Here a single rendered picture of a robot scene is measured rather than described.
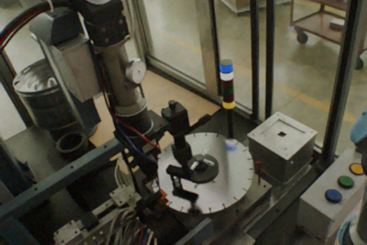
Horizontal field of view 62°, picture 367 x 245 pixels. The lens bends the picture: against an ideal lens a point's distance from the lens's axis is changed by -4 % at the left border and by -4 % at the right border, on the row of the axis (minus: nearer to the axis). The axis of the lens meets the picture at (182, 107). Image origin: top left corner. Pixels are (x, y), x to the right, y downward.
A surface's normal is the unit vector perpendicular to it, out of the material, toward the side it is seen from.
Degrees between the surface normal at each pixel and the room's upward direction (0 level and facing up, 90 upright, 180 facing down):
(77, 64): 90
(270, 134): 0
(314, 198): 0
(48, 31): 59
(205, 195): 0
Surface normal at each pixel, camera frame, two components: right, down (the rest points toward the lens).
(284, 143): -0.14, -0.78
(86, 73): 0.63, 0.41
